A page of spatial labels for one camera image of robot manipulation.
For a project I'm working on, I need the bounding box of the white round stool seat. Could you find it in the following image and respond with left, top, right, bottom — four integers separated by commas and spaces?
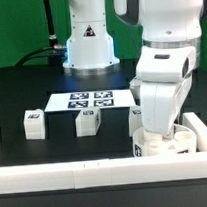
132, 124, 197, 157

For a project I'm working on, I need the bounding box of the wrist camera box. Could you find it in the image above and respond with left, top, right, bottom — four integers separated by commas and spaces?
129, 77, 141, 99

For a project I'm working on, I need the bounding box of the white sheet with markers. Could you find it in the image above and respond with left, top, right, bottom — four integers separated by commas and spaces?
45, 89, 136, 113

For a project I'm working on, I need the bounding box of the white right fence bar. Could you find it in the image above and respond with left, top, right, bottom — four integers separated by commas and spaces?
182, 112, 207, 152

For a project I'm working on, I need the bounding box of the black cable with connector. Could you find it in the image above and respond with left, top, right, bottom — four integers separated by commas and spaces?
10, 0, 70, 68

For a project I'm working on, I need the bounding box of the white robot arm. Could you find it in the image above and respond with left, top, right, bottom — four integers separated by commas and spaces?
63, 0, 205, 134

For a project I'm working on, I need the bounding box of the white fence bar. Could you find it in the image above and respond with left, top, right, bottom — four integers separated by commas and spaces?
182, 112, 207, 152
0, 152, 207, 194

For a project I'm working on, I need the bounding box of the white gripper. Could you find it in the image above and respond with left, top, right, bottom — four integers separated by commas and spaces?
136, 46, 196, 134

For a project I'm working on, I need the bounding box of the white front fence bar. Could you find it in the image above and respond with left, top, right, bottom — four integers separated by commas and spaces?
0, 152, 207, 194

